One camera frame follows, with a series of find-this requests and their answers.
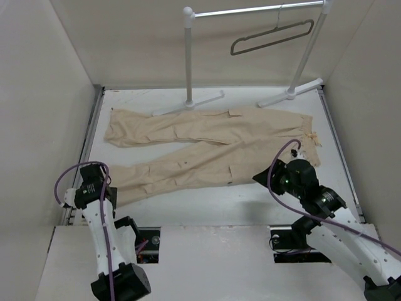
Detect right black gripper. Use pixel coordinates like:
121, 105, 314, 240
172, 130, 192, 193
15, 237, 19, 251
253, 159, 304, 199

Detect beige trousers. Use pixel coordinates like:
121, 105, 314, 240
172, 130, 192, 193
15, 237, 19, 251
104, 107, 320, 204

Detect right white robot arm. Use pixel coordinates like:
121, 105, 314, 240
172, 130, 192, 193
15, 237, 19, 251
253, 159, 400, 300

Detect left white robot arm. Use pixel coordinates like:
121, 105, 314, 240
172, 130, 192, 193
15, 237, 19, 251
73, 161, 152, 300

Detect grey clothes hanger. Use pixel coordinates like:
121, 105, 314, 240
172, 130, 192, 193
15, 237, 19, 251
230, 19, 315, 56

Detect white clothes rack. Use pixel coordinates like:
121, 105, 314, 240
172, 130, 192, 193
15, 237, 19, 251
152, 1, 334, 116

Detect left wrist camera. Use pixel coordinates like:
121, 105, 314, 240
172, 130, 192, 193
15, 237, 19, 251
62, 188, 76, 208

